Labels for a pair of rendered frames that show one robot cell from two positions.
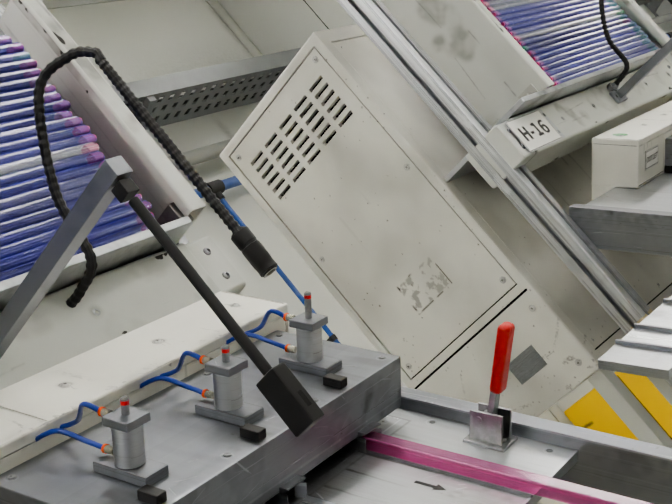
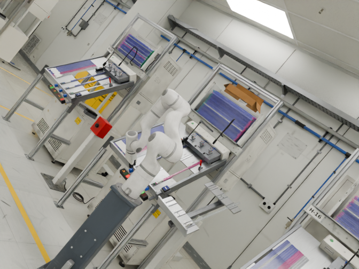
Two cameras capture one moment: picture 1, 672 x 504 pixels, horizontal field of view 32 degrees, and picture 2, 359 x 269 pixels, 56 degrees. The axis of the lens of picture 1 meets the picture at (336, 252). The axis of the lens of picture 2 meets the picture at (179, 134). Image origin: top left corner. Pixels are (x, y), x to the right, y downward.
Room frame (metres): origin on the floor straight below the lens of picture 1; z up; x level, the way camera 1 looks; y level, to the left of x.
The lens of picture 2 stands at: (0.65, -2.69, 1.26)
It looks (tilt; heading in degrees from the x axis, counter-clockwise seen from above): 2 degrees down; 89
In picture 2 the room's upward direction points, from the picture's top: 40 degrees clockwise
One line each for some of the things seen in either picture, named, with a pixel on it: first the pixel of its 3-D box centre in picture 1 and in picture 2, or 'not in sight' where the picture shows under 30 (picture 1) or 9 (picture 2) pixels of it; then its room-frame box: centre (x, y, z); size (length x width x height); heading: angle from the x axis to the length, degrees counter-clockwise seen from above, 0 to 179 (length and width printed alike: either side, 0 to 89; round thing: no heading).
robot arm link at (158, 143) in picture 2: not in sight; (156, 152); (0.64, -0.71, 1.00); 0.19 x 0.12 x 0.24; 28
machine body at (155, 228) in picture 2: not in sight; (143, 217); (0.93, 0.44, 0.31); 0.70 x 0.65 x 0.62; 144
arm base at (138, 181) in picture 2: not in sight; (137, 182); (0.67, -0.69, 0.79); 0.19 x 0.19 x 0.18
